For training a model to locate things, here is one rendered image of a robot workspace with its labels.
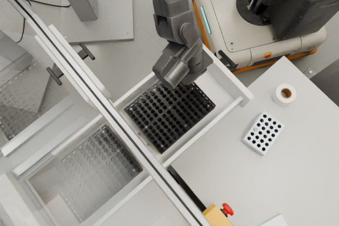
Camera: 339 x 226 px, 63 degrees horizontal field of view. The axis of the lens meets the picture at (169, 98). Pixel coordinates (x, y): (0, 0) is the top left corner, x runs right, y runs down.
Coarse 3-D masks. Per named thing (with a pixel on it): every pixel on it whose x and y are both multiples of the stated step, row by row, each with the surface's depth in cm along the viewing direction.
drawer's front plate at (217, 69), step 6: (204, 48) 86; (210, 54) 85; (216, 60) 85; (210, 66) 89; (216, 66) 85; (222, 66) 84; (210, 72) 93; (216, 72) 89; (222, 72) 85; (228, 72) 84; (216, 78) 92; (222, 78) 88; (228, 78) 84; (234, 78) 83; (222, 84) 92; (228, 84) 88; (234, 84) 84; (240, 84) 83; (228, 90) 91; (234, 90) 87; (240, 90) 83; (246, 90) 82; (234, 96) 90; (246, 96) 82; (252, 96) 82; (246, 102) 86
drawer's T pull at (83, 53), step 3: (81, 42) 89; (81, 45) 89; (84, 45) 89; (84, 48) 89; (87, 48) 89; (81, 51) 89; (84, 51) 88; (87, 51) 88; (78, 54) 88; (81, 54) 88; (84, 54) 88; (87, 54) 88; (90, 54) 88; (81, 57) 88; (84, 57) 88; (90, 57) 88; (93, 57) 88
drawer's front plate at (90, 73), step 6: (54, 30) 89; (60, 36) 88; (66, 42) 88; (66, 48) 87; (72, 48) 87; (72, 54) 86; (78, 60) 86; (84, 66) 85; (90, 72) 85; (96, 78) 84; (96, 84) 84; (102, 84) 84; (102, 90) 84; (108, 96) 91
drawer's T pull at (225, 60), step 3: (219, 51) 87; (222, 51) 87; (219, 54) 88; (222, 54) 87; (225, 54) 87; (222, 57) 87; (225, 57) 87; (228, 57) 87; (219, 60) 87; (222, 60) 87; (225, 60) 87; (228, 60) 87; (231, 60) 87; (222, 63) 86; (225, 63) 86; (228, 63) 87; (231, 63) 86; (234, 63) 86; (231, 66) 87; (234, 66) 86
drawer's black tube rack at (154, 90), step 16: (144, 96) 85; (160, 96) 85; (176, 96) 85; (192, 96) 85; (128, 112) 84; (144, 112) 87; (160, 112) 87; (176, 112) 84; (192, 112) 84; (208, 112) 87; (144, 128) 83; (160, 128) 83; (176, 128) 83; (160, 144) 81
